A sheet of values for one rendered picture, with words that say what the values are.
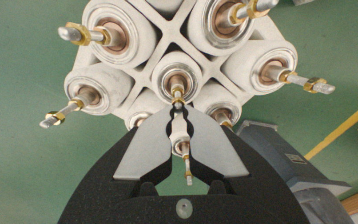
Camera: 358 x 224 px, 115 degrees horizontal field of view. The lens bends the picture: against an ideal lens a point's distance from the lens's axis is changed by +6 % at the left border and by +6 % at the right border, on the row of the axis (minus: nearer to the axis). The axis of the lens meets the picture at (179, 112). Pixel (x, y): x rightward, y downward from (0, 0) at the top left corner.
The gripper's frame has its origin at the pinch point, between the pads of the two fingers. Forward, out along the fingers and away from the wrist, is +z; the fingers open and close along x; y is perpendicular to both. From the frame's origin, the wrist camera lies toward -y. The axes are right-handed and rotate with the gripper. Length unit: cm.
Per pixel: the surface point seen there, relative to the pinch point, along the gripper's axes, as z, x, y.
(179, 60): 9.8, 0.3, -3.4
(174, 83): 7.4, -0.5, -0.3
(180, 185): 35, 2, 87
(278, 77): 6.8, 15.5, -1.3
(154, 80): 9.9, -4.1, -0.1
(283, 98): 35, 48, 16
